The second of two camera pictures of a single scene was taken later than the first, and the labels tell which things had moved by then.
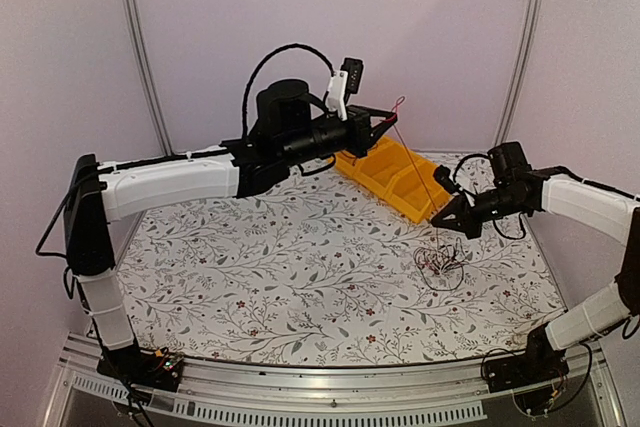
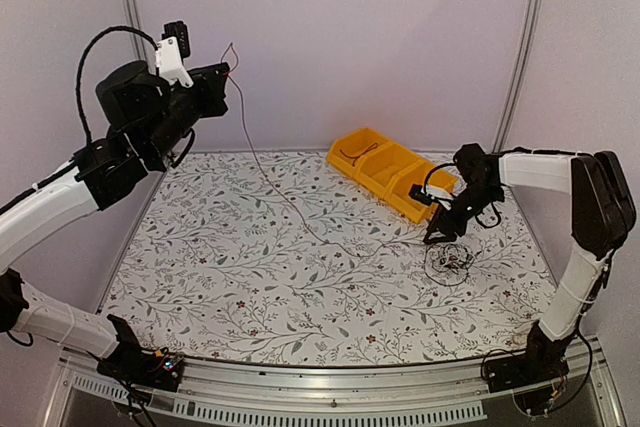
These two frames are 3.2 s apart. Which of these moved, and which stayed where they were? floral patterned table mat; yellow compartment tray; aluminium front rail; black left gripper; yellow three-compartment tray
Moved: black left gripper
Stayed: aluminium front rail; yellow three-compartment tray; yellow compartment tray; floral patterned table mat
